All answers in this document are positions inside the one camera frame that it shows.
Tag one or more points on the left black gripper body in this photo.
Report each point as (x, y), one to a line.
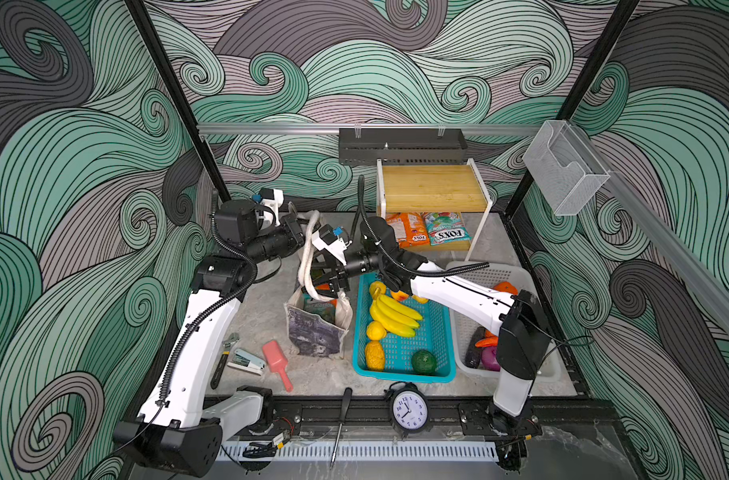
(274, 243)

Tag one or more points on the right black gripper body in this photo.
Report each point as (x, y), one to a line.
(363, 263)

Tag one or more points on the yellow banana bunch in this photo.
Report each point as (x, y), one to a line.
(396, 318)

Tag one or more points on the beige canvas tote bag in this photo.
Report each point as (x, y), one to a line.
(317, 321)

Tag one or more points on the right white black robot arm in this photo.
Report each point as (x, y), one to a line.
(516, 319)

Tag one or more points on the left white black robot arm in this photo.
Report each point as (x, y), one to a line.
(174, 431)

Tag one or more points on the orange candy bag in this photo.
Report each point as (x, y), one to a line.
(410, 229)

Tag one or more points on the green Fox's candy bag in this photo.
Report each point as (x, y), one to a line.
(445, 227)

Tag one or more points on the small yellow lemon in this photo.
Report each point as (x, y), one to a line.
(420, 298)

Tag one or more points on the white wooden shelf rack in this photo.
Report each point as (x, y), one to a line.
(434, 188)

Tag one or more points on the teal plastic basket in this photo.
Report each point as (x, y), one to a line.
(434, 335)

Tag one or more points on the white plastic basket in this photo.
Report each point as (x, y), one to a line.
(463, 328)

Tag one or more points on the green avocado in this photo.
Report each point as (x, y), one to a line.
(424, 362)

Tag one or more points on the orange tangerine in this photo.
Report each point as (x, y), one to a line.
(506, 287)

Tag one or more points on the orange carrot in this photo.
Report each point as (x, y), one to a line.
(488, 342)

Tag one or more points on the pink plastic scoop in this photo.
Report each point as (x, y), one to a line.
(277, 363)

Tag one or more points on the purple onion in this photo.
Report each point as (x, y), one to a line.
(489, 359)

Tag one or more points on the white stapler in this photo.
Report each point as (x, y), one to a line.
(245, 361)

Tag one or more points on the black adjustable wrench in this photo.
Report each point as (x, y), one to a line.
(227, 345)

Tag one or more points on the black alarm clock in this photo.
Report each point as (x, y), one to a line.
(409, 412)

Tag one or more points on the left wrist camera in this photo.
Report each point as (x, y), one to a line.
(242, 220)

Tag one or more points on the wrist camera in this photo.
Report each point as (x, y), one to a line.
(242, 220)
(328, 240)

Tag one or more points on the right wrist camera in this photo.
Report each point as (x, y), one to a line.
(328, 240)

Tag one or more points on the black metal wall tray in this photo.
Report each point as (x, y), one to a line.
(402, 146)

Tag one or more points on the black handled screwdriver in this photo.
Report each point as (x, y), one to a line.
(344, 407)

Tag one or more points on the clear plastic wall holder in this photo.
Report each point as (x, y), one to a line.
(567, 168)

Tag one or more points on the white perforated cable duct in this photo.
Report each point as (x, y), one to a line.
(391, 451)

